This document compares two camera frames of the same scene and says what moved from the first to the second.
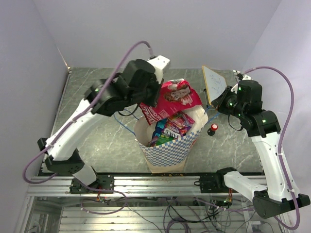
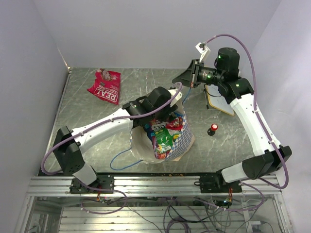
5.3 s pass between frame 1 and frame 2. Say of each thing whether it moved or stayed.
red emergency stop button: stayed
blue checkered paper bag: moved
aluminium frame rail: stayed
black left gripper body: moved
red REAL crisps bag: moved
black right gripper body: moved
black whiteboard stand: stayed
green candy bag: moved
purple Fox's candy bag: moved
